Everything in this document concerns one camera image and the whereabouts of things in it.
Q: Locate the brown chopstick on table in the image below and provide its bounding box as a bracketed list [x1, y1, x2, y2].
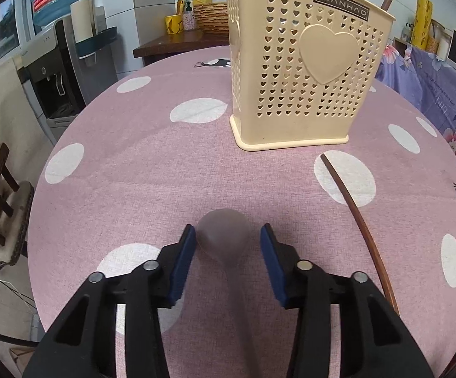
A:
[320, 154, 400, 314]

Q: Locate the pink polka dot tablecloth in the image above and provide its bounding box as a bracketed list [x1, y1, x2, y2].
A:
[28, 47, 456, 377]

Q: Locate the purple floral cloth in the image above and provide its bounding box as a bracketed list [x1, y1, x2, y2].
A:
[375, 43, 456, 343]

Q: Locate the grey water dispenser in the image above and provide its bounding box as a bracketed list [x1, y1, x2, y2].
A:
[19, 14, 118, 130]

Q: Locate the cream plastic utensil holder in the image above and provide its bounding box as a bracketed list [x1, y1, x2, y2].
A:
[226, 0, 394, 151]

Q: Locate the dark wooden sink counter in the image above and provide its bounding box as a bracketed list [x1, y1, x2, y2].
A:
[132, 29, 229, 66]

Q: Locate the yellow roll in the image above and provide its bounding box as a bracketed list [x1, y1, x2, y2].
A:
[411, 0, 433, 49]

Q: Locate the yellow mug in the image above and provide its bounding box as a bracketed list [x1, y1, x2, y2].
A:
[165, 14, 184, 35]

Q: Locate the small pink floral bottle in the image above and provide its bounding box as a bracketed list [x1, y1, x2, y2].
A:
[183, 1, 197, 31]

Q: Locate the woven brown basin sink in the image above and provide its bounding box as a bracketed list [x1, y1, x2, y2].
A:
[193, 2, 229, 35]

